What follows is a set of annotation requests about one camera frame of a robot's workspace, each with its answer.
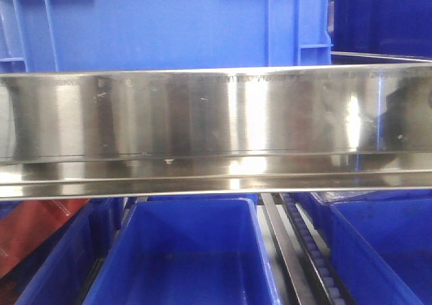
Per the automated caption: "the blue bin interior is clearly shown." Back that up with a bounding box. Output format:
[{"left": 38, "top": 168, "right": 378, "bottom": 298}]
[{"left": 1, "top": 0, "right": 331, "bottom": 73}]

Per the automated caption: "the lower shelf middle blue bin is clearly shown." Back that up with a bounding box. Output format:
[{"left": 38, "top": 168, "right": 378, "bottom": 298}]
[{"left": 84, "top": 198, "right": 280, "bottom": 304}]

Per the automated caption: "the shelf blue bin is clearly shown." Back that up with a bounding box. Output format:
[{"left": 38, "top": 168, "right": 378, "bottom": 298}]
[
  {"left": 84, "top": 198, "right": 280, "bottom": 304},
  {"left": 310, "top": 192, "right": 431, "bottom": 304},
  {"left": 10, "top": 198, "right": 124, "bottom": 304}
]

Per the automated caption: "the steel front shelf beam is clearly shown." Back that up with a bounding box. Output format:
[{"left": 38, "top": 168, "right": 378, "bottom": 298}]
[{"left": 1, "top": 61, "right": 431, "bottom": 201}]

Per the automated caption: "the lower white roller track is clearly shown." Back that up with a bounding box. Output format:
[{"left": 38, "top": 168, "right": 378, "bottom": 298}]
[{"left": 281, "top": 193, "right": 348, "bottom": 304}]

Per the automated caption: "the lower shelf right blue bin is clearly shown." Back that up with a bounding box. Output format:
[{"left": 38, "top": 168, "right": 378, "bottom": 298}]
[{"left": 310, "top": 192, "right": 431, "bottom": 304}]

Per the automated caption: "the lower shelf left blue bin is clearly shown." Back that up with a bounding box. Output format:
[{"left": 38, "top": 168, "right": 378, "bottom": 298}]
[{"left": 10, "top": 198, "right": 124, "bottom": 304}]

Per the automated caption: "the dark blue bin right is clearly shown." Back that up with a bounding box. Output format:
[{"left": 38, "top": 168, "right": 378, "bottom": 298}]
[{"left": 329, "top": 0, "right": 431, "bottom": 58}]

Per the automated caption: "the red brown cardboard item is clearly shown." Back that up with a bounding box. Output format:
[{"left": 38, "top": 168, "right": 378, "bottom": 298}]
[{"left": 1, "top": 198, "right": 88, "bottom": 277}]

